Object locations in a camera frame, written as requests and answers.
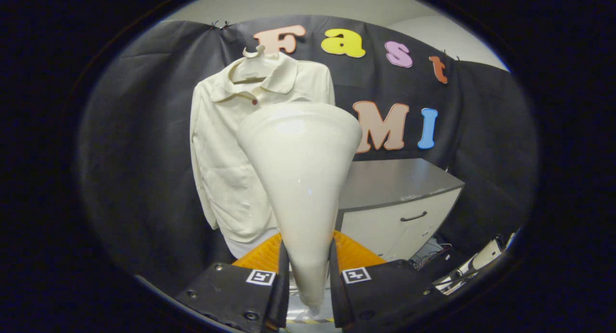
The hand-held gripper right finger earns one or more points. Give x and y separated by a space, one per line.
337 299

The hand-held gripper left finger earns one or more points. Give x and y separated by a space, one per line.
283 294

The cream button-up shirt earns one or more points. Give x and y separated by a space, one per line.
221 155

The yellow black floor tape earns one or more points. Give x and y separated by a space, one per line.
313 320

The white cabinet with grey top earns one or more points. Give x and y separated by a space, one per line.
394 179

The white plastic hanger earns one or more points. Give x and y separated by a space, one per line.
255 66

